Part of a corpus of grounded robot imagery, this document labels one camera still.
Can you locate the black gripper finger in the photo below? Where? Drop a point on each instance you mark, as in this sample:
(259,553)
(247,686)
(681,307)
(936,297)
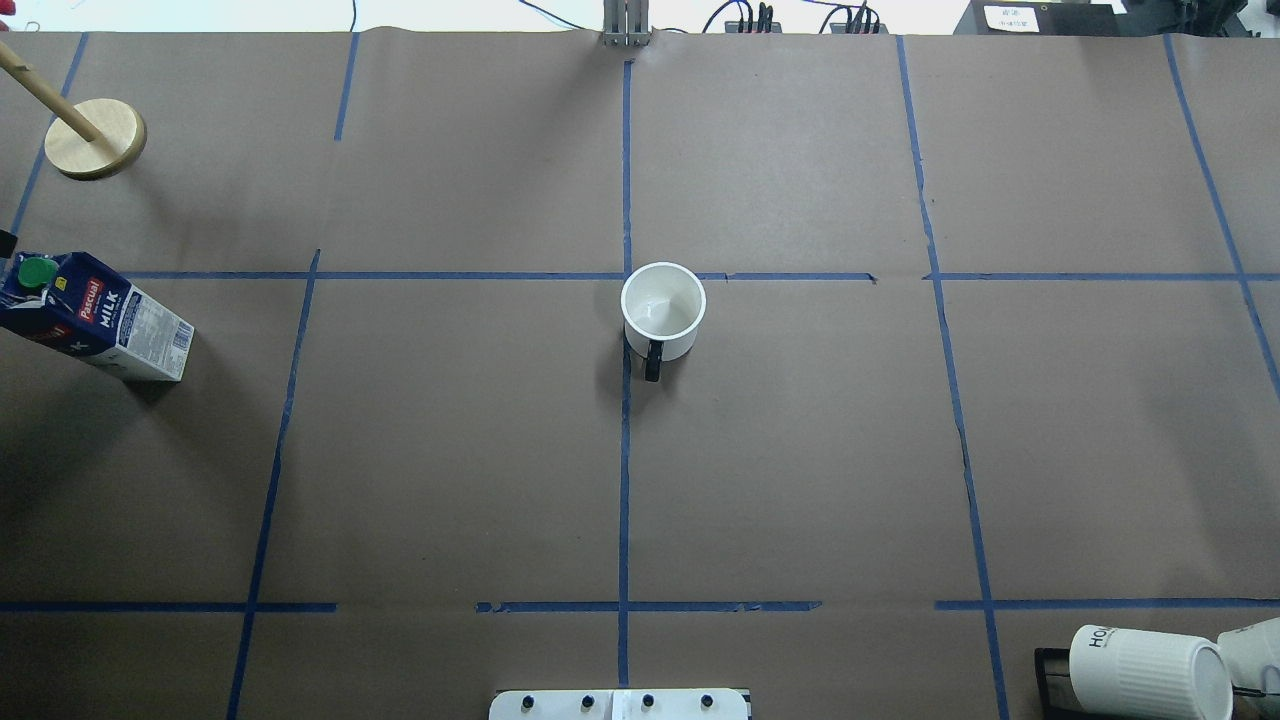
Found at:
(8,244)

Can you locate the blue Pascual milk carton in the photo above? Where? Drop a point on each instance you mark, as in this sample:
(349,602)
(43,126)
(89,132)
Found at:
(80,307)

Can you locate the white smiley face mug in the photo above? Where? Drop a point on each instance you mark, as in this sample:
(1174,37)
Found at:
(663,306)

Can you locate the wooden stand with round base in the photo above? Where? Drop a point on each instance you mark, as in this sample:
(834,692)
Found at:
(89,140)

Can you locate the black box with white label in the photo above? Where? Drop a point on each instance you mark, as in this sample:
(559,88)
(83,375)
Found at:
(1037,18)

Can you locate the white ribbed HOME mug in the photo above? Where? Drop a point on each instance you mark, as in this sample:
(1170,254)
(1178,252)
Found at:
(1136,674)

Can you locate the grey aluminium frame post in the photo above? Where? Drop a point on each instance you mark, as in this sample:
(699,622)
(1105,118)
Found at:
(626,23)

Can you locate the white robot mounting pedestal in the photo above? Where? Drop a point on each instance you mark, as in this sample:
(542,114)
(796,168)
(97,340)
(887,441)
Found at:
(623,703)

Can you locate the black cable connector block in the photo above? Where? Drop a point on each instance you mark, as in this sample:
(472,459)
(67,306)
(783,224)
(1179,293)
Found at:
(755,18)

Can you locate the black wire mug rack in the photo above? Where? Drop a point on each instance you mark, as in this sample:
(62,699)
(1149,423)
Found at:
(1057,698)

